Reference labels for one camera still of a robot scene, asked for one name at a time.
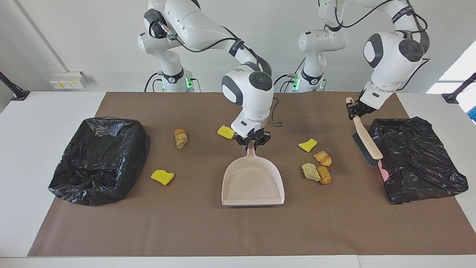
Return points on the white wall socket box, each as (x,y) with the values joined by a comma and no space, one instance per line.
(67,80)

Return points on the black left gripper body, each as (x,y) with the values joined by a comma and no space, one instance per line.
(365,108)

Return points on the black bagged trash bin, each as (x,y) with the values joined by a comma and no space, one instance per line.
(96,160)

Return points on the beige hand brush black bristles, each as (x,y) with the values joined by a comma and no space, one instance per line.
(368,141)

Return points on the brown bread roll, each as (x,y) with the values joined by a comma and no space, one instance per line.
(324,175)

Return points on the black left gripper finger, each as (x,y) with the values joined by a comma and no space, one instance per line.
(360,114)
(350,111)

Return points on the yellow sponge piece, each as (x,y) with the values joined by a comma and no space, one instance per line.
(307,145)
(225,132)
(162,177)

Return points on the black bagged pink bin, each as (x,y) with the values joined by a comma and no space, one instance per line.
(420,160)

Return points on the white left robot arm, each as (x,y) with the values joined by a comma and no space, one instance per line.
(390,56)

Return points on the pale bread chunk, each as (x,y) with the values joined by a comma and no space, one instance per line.
(311,172)

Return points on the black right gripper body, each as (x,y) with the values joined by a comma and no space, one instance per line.
(253,136)

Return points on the black clamp stand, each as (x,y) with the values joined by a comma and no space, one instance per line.
(455,95)
(15,91)

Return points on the striped croissant piece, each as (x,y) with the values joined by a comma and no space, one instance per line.
(180,138)
(322,158)

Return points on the blue object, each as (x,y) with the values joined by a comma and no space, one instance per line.
(473,113)

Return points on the beige plastic dustpan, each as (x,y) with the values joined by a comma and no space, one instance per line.
(253,182)

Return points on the brown table mat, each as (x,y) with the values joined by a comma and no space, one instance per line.
(238,230)

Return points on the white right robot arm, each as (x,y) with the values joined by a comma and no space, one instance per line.
(247,85)

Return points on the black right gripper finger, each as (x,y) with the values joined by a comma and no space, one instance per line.
(246,146)
(259,144)

